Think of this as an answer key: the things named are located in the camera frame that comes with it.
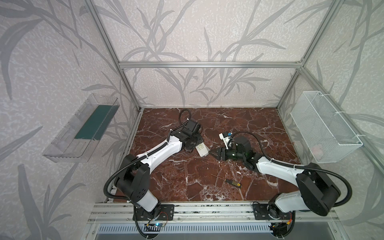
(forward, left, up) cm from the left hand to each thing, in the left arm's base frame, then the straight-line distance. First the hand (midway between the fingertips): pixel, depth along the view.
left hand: (203, 136), depth 87 cm
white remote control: (-7, 0, -3) cm, 8 cm away
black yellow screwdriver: (-23, -17, -11) cm, 30 cm away
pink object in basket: (-13, -57, +7) cm, 59 cm away
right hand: (-7, -5, 0) cm, 9 cm away
